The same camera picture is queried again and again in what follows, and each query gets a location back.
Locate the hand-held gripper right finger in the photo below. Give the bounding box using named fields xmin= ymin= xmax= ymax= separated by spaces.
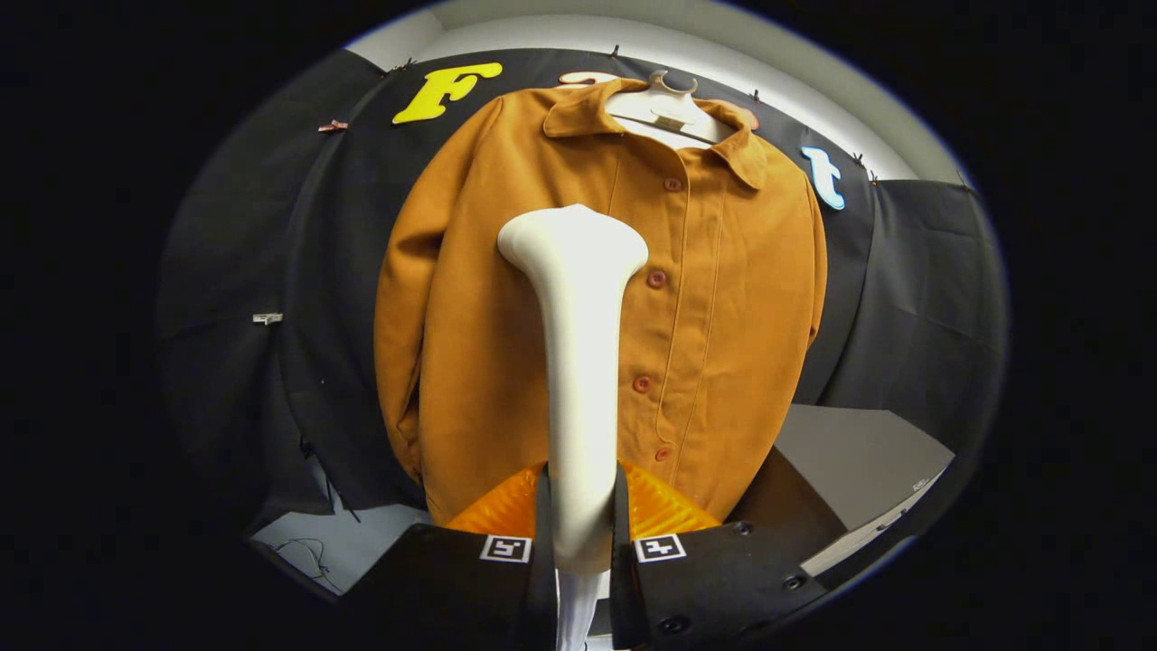
xmin=607 ymin=461 xmax=831 ymax=651

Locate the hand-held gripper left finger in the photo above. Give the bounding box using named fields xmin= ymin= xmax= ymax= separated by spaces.
xmin=348 ymin=461 xmax=559 ymax=651

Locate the orange button-up shirt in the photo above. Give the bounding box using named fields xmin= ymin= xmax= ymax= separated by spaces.
xmin=373 ymin=77 xmax=828 ymax=527

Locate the white garment steamer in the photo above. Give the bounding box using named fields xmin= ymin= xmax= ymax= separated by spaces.
xmin=496 ymin=204 xmax=650 ymax=576

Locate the grey cabinet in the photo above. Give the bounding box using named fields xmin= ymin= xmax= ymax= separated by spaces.
xmin=728 ymin=404 xmax=956 ymax=580

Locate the black backdrop cloth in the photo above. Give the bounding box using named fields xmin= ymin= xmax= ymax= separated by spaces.
xmin=154 ymin=47 xmax=1009 ymax=543

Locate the white mannequin torso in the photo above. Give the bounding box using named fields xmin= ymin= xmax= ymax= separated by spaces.
xmin=604 ymin=71 xmax=738 ymax=150

